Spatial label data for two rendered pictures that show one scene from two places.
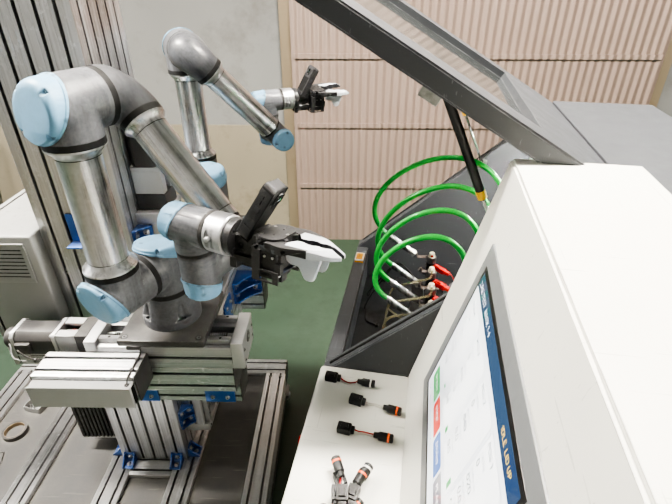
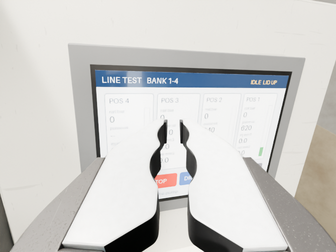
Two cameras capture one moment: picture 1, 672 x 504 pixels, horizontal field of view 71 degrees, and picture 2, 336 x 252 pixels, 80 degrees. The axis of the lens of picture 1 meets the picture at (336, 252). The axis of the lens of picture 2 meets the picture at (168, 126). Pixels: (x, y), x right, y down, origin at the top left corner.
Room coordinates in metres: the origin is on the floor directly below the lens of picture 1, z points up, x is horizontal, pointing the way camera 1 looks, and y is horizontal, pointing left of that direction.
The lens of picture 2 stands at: (0.69, 0.09, 1.52)
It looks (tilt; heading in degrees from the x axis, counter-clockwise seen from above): 32 degrees down; 240
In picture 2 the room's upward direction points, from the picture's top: 8 degrees clockwise
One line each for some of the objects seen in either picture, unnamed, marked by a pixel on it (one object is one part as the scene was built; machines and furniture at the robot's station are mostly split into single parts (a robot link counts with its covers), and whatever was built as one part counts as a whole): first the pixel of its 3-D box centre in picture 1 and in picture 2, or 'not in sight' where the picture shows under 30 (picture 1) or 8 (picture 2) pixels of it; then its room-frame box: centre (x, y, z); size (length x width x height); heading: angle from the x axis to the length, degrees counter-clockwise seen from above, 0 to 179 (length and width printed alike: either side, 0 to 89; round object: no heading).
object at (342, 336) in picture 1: (350, 314); not in sight; (1.22, -0.05, 0.87); 0.62 x 0.04 x 0.16; 170
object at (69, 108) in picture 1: (95, 208); not in sight; (0.89, 0.50, 1.41); 0.15 x 0.12 x 0.55; 153
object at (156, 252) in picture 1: (159, 263); not in sight; (1.00, 0.45, 1.20); 0.13 x 0.12 x 0.14; 153
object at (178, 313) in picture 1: (170, 299); not in sight; (1.01, 0.44, 1.09); 0.15 x 0.15 x 0.10
